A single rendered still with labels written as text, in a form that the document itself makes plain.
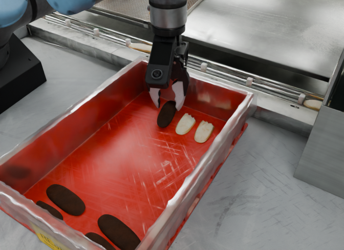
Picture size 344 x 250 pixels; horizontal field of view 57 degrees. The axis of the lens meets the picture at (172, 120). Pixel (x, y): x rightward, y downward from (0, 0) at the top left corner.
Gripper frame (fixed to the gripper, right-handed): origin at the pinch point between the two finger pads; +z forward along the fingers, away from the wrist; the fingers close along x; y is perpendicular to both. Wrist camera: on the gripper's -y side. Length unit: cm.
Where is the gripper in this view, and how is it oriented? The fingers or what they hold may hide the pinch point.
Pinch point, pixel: (167, 106)
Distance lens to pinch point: 76.0
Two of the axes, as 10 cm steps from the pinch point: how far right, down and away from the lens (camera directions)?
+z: 0.1, 7.6, 6.5
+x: -9.7, -1.4, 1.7
